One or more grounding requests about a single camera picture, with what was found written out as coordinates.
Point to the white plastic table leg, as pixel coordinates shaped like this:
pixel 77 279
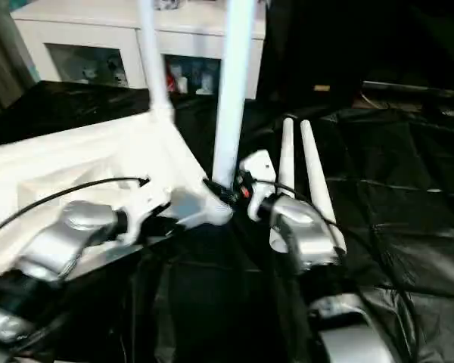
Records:
pixel 286 151
pixel 155 60
pixel 316 174
pixel 234 91

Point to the white plastic table top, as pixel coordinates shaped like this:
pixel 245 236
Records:
pixel 60 166

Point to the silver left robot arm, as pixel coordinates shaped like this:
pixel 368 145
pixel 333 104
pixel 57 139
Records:
pixel 53 249

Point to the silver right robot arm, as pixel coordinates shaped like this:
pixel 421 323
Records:
pixel 310 242

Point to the small white cup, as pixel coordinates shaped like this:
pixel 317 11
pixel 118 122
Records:
pixel 181 85

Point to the small yellow tag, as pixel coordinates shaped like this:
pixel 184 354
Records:
pixel 322 88

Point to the black plastic mat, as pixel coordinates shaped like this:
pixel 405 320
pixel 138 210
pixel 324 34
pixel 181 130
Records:
pixel 416 174

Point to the white sideboard cabinet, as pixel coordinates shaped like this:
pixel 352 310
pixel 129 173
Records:
pixel 91 30

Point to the beige curtain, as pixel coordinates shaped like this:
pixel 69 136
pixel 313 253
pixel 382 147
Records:
pixel 4 60

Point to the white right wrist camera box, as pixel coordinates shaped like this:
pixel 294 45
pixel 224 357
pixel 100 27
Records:
pixel 259 178

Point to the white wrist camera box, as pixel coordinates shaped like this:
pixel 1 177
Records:
pixel 259 178
pixel 147 208

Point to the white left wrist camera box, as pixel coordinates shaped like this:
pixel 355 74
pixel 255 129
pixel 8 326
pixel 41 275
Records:
pixel 147 208

